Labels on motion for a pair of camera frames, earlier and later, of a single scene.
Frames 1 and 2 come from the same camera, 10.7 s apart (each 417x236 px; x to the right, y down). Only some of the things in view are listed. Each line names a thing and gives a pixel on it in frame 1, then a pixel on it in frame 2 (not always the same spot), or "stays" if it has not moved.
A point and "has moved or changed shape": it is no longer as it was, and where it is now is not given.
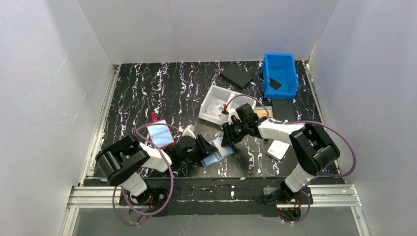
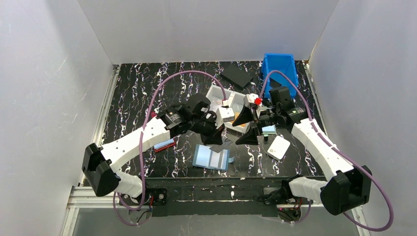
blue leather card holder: [223, 152] has moved or changed shape
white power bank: [278, 149] stays
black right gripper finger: [228, 137] to [246, 116]
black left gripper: [201, 144] to [211, 129]
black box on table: [236, 76] stays
